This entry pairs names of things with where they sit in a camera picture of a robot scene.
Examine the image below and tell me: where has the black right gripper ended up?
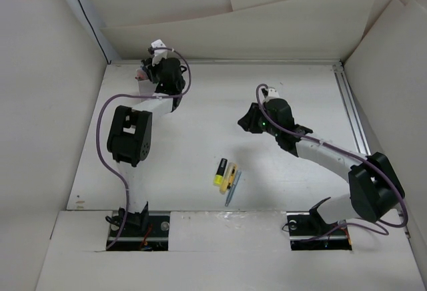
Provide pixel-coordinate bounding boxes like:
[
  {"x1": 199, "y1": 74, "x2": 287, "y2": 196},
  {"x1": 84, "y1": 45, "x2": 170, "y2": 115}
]
[{"x1": 237, "y1": 102, "x2": 280, "y2": 137}]

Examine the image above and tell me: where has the black marker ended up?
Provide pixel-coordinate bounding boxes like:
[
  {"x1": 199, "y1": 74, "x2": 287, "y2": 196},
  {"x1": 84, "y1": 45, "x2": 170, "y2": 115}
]
[{"x1": 216, "y1": 158, "x2": 228, "y2": 176}]

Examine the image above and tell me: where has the red capped gel pen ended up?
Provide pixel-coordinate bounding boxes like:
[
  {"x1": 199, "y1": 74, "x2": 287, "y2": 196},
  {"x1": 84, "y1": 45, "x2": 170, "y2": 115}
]
[{"x1": 135, "y1": 73, "x2": 148, "y2": 81}]

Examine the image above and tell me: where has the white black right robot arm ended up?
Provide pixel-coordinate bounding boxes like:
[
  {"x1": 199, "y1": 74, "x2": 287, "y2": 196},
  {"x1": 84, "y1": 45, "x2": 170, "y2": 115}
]
[{"x1": 237, "y1": 97, "x2": 408, "y2": 234}]

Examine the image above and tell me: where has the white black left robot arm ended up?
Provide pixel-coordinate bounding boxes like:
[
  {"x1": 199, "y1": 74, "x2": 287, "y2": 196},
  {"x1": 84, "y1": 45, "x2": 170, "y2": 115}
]
[{"x1": 96, "y1": 58, "x2": 191, "y2": 236}]

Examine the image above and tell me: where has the white divided organizer container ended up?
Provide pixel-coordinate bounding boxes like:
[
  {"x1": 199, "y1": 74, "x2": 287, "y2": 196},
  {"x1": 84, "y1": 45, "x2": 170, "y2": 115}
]
[{"x1": 136, "y1": 69, "x2": 157, "y2": 100}]

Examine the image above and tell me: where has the yellow highlighter marker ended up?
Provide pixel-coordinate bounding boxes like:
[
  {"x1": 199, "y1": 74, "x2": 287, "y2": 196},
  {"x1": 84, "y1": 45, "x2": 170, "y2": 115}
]
[{"x1": 220, "y1": 162, "x2": 238, "y2": 194}]

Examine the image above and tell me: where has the blue grey pen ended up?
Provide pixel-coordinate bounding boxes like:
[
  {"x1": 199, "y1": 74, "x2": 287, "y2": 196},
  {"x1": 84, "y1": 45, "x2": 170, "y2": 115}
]
[{"x1": 225, "y1": 170, "x2": 242, "y2": 207}]

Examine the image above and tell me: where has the yellow black pen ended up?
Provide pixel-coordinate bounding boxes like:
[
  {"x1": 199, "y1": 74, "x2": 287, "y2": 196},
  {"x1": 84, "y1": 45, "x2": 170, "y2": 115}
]
[{"x1": 227, "y1": 168, "x2": 237, "y2": 190}]

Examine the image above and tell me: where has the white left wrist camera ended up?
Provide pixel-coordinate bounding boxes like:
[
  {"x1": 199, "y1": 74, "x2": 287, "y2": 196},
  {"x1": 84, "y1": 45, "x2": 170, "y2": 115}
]
[{"x1": 148, "y1": 39, "x2": 168, "y2": 66}]

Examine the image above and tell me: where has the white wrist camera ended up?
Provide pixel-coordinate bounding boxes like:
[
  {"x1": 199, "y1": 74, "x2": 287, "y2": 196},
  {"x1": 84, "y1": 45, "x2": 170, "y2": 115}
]
[
  {"x1": 262, "y1": 87, "x2": 280, "y2": 102},
  {"x1": 148, "y1": 39, "x2": 168, "y2": 66}
]

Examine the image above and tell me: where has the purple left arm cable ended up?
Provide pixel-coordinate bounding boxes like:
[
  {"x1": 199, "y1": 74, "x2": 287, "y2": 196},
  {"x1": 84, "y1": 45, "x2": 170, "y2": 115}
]
[{"x1": 96, "y1": 47, "x2": 191, "y2": 250}]

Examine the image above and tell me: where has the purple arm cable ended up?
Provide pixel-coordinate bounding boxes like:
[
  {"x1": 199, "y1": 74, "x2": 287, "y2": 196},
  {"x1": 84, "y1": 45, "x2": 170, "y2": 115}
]
[
  {"x1": 96, "y1": 47, "x2": 191, "y2": 250},
  {"x1": 255, "y1": 83, "x2": 410, "y2": 242}
]

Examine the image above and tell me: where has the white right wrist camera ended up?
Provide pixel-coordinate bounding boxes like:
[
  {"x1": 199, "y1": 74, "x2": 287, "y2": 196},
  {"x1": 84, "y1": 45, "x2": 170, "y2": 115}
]
[{"x1": 262, "y1": 87, "x2": 280, "y2": 102}]

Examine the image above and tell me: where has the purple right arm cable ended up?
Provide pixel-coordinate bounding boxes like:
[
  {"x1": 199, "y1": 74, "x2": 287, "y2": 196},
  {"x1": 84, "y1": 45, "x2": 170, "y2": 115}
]
[{"x1": 255, "y1": 83, "x2": 410, "y2": 242}]

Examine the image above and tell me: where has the aluminium rail right side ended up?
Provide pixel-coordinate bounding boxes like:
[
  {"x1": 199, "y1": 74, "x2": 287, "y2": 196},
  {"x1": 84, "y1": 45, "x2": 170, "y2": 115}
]
[{"x1": 332, "y1": 61, "x2": 372, "y2": 155}]

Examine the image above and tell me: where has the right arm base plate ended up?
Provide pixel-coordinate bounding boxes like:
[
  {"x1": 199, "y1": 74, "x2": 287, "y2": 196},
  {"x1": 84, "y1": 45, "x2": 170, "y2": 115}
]
[{"x1": 282, "y1": 211, "x2": 352, "y2": 251}]

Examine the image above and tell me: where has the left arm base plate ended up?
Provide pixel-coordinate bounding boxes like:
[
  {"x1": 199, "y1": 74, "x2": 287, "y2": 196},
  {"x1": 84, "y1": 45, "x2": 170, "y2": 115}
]
[{"x1": 106, "y1": 212, "x2": 170, "y2": 252}]

